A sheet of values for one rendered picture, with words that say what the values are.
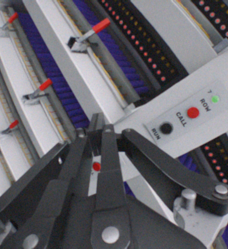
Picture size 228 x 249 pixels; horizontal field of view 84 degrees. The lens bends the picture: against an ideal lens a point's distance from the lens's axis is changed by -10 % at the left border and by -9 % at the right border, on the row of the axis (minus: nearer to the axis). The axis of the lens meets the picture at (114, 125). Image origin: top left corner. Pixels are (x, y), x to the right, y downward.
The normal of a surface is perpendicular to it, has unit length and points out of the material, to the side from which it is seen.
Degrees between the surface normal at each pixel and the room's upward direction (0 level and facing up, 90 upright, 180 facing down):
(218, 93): 90
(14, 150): 20
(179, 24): 109
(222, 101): 90
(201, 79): 90
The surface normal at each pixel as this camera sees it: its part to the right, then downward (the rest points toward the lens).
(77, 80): -0.61, 0.30
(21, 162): 0.59, -0.44
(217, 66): -0.38, 0.14
